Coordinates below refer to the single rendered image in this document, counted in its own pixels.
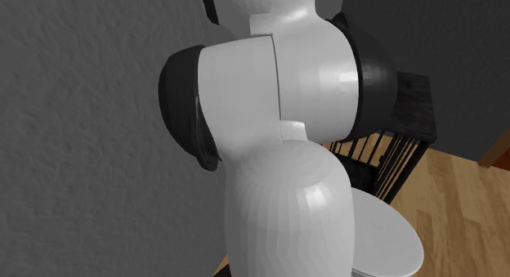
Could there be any brown wooden door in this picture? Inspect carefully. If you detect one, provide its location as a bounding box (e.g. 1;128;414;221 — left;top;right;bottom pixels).
477;127;510;168

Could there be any dark slatted side table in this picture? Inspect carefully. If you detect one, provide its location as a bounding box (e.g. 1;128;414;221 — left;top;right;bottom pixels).
329;71;438;205

